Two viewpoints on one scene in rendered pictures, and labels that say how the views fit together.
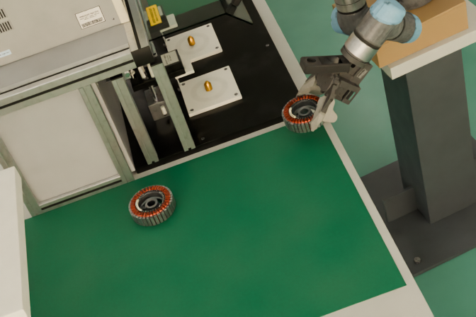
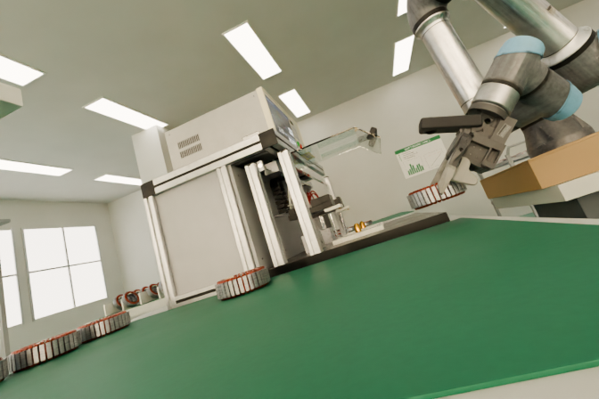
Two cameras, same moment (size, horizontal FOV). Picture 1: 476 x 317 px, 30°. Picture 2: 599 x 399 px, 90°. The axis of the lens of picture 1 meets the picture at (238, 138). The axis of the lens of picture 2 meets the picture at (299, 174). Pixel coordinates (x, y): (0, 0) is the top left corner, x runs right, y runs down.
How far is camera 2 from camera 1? 174 cm
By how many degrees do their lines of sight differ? 53
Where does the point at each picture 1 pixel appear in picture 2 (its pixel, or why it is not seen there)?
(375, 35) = (505, 69)
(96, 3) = (257, 129)
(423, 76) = not seen: outside the picture
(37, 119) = (186, 201)
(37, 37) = not seen: hidden behind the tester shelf
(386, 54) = (546, 172)
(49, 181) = (188, 272)
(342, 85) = (476, 140)
